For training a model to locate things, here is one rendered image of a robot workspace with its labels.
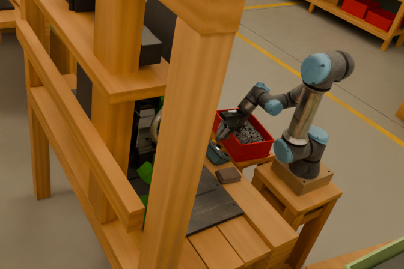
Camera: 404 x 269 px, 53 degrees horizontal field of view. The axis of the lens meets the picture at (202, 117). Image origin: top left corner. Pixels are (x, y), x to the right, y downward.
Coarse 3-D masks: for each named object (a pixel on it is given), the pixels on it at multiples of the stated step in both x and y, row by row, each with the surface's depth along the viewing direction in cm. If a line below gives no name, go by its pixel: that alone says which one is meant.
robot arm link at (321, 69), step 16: (304, 64) 158; (320, 64) 152; (336, 64) 155; (304, 80) 159; (320, 80) 154; (304, 96) 165; (320, 96) 163; (304, 112) 167; (288, 128) 178; (304, 128) 172; (288, 144) 177; (304, 144) 176; (288, 160) 178
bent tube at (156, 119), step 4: (160, 112) 171; (156, 116) 171; (160, 116) 171; (152, 120) 171; (156, 120) 170; (160, 120) 171; (152, 124) 171; (156, 124) 171; (152, 128) 171; (156, 128) 172; (152, 132) 171; (156, 132) 173; (152, 136) 172; (156, 136) 173; (156, 140) 174
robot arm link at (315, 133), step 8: (312, 128) 188; (320, 128) 190; (312, 136) 183; (320, 136) 184; (328, 136) 188; (312, 144) 183; (320, 144) 184; (312, 152) 184; (320, 152) 187; (312, 160) 189
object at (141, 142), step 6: (138, 132) 174; (144, 132) 176; (138, 138) 175; (144, 138) 176; (150, 138) 178; (138, 144) 176; (144, 144) 178; (150, 144) 180; (138, 150) 178; (144, 150) 179; (150, 150) 180
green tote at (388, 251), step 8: (400, 240) 167; (384, 248) 162; (392, 248) 167; (400, 248) 174; (368, 256) 157; (376, 256) 162; (384, 256) 168; (392, 256) 175; (352, 264) 152; (360, 264) 157; (368, 264) 163; (376, 264) 170
